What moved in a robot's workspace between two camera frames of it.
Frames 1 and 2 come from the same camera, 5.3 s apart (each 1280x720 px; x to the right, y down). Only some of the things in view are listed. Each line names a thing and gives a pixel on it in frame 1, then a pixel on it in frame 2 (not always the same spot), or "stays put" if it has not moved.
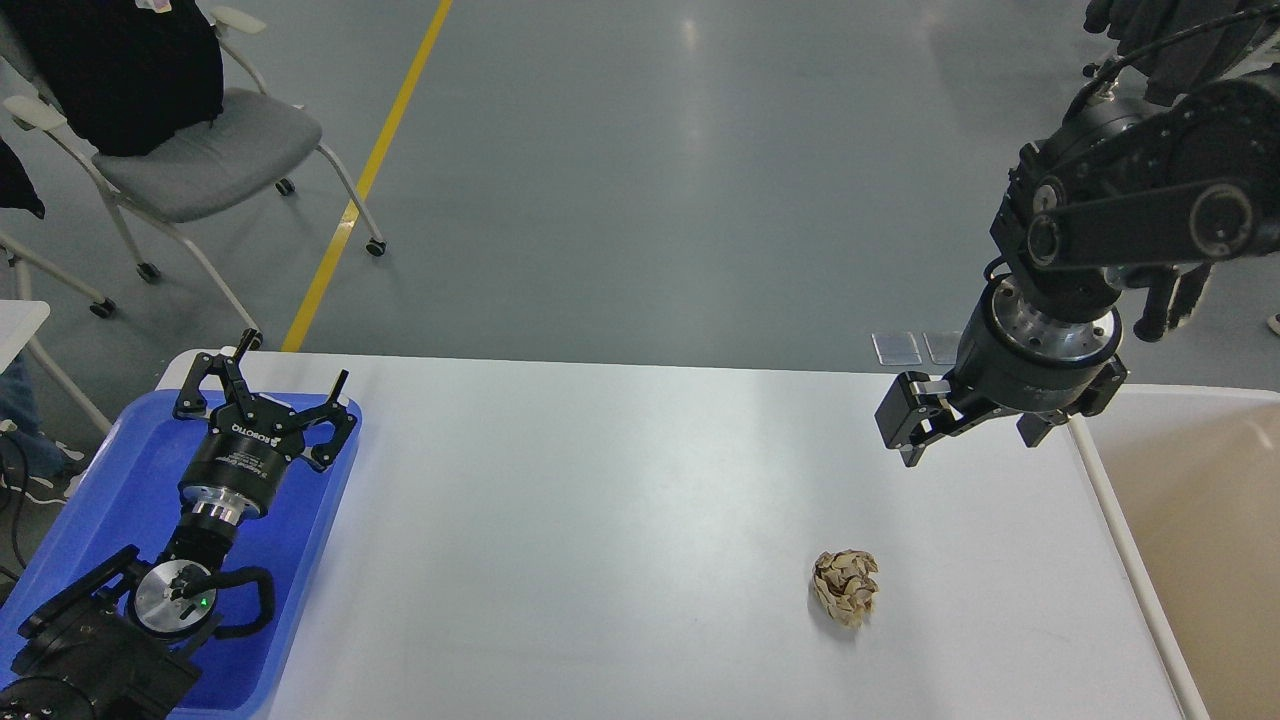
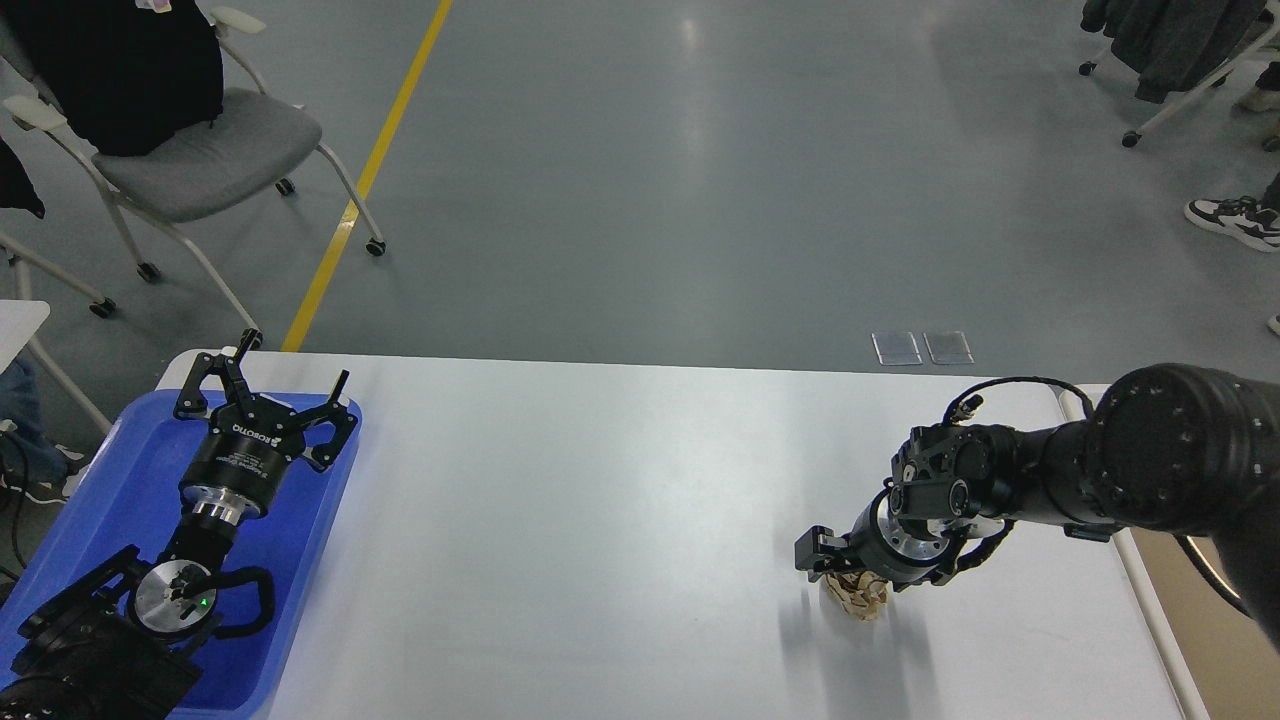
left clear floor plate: x=896 y=349 stays put
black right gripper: x=1010 y=355 → x=910 y=553
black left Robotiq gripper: x=236 y=469 stays put
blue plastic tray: x=128 y=496 stays put
